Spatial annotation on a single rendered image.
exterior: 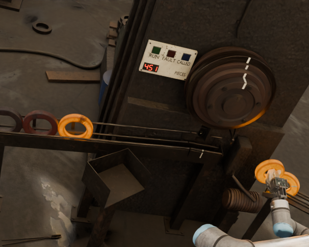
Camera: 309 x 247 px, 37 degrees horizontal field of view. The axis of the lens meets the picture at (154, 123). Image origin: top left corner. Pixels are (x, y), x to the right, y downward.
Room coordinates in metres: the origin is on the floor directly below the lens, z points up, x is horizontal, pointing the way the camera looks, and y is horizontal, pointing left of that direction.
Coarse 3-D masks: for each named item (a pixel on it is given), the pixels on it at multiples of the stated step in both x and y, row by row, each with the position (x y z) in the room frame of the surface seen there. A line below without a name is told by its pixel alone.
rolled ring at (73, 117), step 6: (72, 114) 1.91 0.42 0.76; (78, 114) 1.92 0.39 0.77; (60, 120) 1.89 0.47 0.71; (66, 120) 1.88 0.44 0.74; (72, 120) 1.89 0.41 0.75; (78, 120) 1.89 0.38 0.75; (84, 120) 1.90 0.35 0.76; (60, 126) 1.87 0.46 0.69; (90, 126) 1.91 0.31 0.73; (60, 132) 1.87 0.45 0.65; (66, 132) 1.90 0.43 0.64; (90, 132) 1.92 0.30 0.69
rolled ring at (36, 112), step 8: (32, 112) 1.84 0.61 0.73; (40, 112) 1.84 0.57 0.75; (48, 112) 1.87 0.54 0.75; (24, 120) 1.82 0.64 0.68; (48, 120) 1.85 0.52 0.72; (56, 120) 1.88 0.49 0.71; (24, 128) 1.82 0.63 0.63; (32, 128) 1.86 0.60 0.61; (56, 128) 1.86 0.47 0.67; (40, 136) 1.84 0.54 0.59
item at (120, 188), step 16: (96, 160) 1.71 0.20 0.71; (112, 160) 1.80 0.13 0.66; (128, 160) 1.85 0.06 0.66; (96, 176) 1.61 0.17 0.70; (112, 176) 1.75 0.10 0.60; (128, 176) 1.79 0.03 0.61; (144, 176) 1.77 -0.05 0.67; (96, 192) 1.59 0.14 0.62; (112, 192) 1.65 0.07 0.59; (128, 192) 1.69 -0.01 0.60; (112, 208) 1.71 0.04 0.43; (96, 224) 1.71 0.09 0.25; (80, 240) 1.76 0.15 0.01; (96, 240) 1.68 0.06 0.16
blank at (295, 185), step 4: (284, 172) 2.12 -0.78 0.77; (284, 176) 2.09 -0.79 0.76; (288, 176) 2.09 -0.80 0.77; (292, 176) 2.09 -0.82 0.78; (288, 180) 2.08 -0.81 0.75; (292, 180) 2.08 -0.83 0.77; (296, 180) 2.08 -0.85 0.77; (292, 184) 2.07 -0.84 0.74; (296, 184) 2.07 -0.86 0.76; (288, 188) 2.10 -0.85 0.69; (292, 188) 2.07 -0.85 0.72; (296, 188) 2.07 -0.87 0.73; (288, 192) 2.07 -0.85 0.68; (292, 192) 2.07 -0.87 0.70; (296, 192) 2.06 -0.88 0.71; (288, 196) 2.07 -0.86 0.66
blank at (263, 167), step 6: (264, 162) 1.99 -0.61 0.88; (270, 162) 1.98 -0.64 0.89; (276, 162) 1.99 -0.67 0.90; (258, 168) 1.97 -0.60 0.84; (264, 168) 1.97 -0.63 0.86; (270, 168) 1.98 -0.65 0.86; (276, 168) 1.99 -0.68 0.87; (282, 168) 2.00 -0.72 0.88; (258, 174) 1.96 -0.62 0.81; (264, 174) 1.99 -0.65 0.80; (282, 174) 2.00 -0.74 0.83; (258, 180) 1.97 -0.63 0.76; (264, 180) 1.98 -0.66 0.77
